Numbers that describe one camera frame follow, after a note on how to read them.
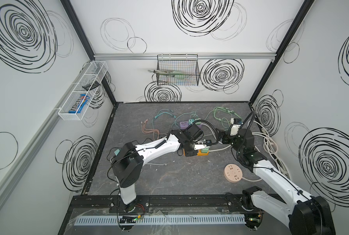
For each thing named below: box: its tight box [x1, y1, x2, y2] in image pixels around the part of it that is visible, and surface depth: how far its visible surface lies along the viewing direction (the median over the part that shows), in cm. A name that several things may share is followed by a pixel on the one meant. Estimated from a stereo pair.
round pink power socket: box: [223, 163, 243, 184], surface depth 83 cm
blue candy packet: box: [68, 94, 91, 115], surface depth 72 cm
